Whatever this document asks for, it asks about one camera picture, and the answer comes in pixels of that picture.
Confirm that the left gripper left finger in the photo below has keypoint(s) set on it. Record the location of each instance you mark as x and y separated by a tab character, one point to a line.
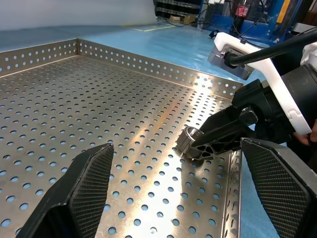
74	203

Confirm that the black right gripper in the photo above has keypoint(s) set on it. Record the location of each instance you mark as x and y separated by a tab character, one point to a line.
270	116

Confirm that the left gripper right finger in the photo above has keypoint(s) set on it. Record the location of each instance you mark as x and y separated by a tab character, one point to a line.
284	188

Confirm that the grey metal ring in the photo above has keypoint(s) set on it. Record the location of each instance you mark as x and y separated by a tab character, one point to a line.
185	141

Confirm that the brown cardboard box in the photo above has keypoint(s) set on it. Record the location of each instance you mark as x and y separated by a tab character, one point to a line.
180	19

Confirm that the black metal shelving rack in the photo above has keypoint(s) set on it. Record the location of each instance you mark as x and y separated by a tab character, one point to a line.
173	7

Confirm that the perforated metal tray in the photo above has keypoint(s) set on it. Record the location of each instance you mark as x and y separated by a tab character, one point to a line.
74	111

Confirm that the dark bottle red label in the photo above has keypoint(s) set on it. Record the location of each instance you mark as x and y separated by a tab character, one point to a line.
241	11

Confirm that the yellow upright bar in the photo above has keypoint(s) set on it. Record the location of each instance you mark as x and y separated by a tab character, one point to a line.
283	11

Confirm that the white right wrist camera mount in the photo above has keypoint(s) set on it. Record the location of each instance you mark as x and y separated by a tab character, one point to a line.
272	74

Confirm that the blue metal machine frame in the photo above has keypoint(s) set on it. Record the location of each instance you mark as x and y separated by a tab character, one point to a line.
262	27

